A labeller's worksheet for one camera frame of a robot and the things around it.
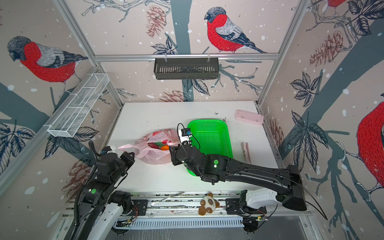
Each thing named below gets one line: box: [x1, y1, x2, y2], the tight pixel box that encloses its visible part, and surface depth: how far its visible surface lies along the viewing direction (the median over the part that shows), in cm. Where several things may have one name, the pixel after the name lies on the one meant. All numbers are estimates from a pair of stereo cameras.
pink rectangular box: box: [234, 109, 264, 125], surface depth 110 cm
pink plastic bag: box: [118, 128, 181, 165], surface depth 83 cm
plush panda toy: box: [198, 192, 220, 216], surface depth 74 cm
